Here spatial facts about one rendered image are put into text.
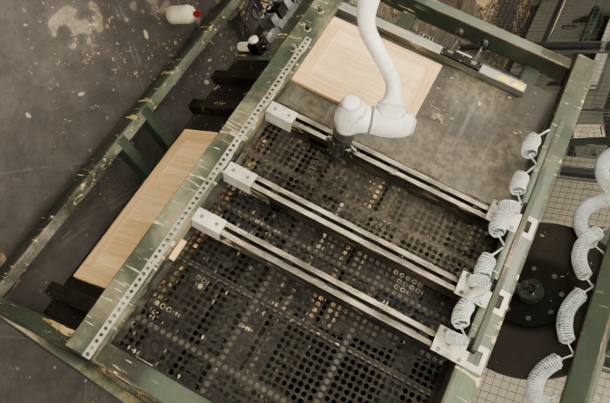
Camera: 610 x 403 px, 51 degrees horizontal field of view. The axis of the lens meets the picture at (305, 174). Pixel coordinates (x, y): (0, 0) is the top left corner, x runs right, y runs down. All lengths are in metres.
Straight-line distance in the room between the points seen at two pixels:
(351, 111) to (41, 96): 1.50
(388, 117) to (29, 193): 1.68
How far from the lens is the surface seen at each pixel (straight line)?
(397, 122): 2.29
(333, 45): 3.02
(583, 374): 2.81
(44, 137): 3.14
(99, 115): 3.28
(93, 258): 3.01
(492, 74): 3.09
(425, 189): 2.62
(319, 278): 2.40
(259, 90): 2.79
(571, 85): 3.12
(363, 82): 2.91
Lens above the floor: 2.70
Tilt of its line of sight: 37 degrees down
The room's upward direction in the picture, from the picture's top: 98 degrees clockwise
